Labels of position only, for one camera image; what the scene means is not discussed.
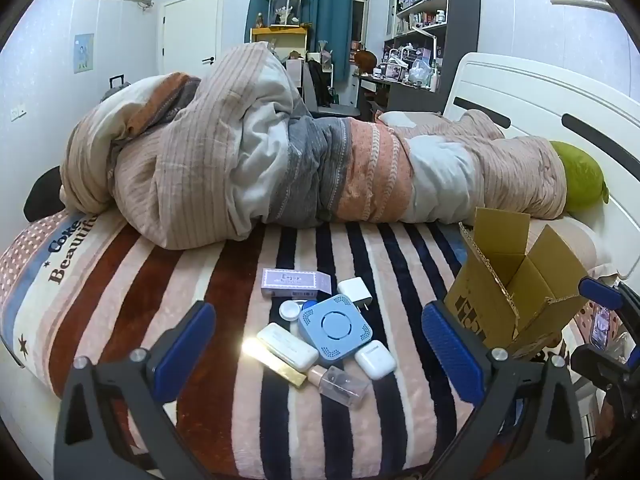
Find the purple rectangular box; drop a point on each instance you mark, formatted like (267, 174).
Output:
(295, 281)

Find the wall poster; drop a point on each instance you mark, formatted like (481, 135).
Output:
(83, 53)

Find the green pillow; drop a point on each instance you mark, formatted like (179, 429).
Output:
(580, 175)

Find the yellow cabinet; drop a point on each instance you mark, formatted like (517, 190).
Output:
(277, 35)

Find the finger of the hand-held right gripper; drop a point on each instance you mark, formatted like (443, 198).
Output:
(595, 287)
(590, 360)

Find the white oblong case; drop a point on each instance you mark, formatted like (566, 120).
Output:
(287, 346)

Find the black hanging clothes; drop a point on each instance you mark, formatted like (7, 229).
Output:
(317, 82)

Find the clear plastic bottle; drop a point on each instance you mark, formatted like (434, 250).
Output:
(346, 388)

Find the brown plush toy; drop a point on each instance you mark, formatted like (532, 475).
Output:
(366, 62)

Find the brown cardboard box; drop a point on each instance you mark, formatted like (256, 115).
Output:
(500, 285)

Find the window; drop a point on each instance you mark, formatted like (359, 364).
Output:
(361, 10)

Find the round white blue case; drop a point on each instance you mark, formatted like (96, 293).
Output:
(290, 311)

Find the cluttered desk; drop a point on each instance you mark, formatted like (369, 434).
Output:
(395, 91)

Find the white door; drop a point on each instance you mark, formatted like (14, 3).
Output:
(190, 30)

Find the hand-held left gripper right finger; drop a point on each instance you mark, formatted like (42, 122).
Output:
(450, 345)

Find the striped patchwork duvet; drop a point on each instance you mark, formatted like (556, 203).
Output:
(250, 160)

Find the striped fleece blanket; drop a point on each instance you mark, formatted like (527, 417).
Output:
(125, 285)

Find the white earbuds case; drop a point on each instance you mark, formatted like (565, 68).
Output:
(374, 358)

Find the gold capped bottle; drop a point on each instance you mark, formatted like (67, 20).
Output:
(277, 364)

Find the blue square device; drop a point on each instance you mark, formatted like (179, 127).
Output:
(335, 327)

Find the white charger plug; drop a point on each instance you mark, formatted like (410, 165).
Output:
(354, 292)

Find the white headboard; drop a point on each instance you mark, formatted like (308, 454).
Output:
(525, 90)

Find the dark shelving unit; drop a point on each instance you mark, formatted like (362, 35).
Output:
(462, 5)

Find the white wall socket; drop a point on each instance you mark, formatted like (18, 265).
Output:
(18, 112)

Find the black suitcase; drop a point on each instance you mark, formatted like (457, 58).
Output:
(115, 91)

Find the black chair back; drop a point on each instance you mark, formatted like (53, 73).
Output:
(42, 192)

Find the beige pillow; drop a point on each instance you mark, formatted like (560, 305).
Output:
(575, 245)

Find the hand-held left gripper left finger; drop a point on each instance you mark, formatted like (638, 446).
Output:
(185, 342)

